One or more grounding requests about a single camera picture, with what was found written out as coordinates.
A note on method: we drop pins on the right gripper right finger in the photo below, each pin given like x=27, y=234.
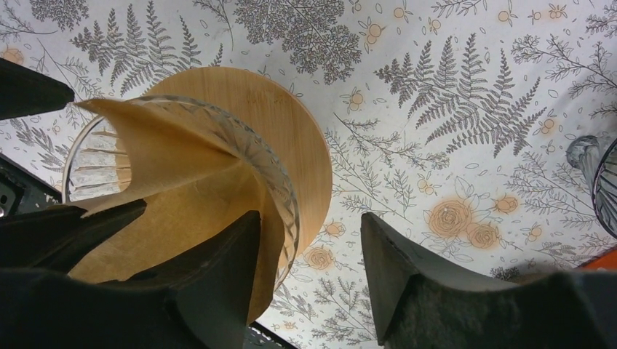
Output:
x=422, y=300

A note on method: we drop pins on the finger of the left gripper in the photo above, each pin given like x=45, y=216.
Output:
x=25, y=92
x=59, y=237

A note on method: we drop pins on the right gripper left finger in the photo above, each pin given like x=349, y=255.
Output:
x=198, y=299

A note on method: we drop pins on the clear glass dripper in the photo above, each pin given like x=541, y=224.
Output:
x=99, y=167

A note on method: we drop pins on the brown paper coffee filter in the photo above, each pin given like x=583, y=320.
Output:
x=187, y=216

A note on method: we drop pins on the orange coffee filter box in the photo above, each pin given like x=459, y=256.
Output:
x=606, y=261

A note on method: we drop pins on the light wooden ring holder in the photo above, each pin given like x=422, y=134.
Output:
x=281, y=119

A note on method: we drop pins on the grey ribbed glass dripper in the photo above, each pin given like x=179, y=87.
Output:
x=595, y=157

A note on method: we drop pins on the floral patterned table mat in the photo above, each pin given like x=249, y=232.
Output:
x=449, y=119

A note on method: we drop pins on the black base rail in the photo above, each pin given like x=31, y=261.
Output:
x=23, y=193

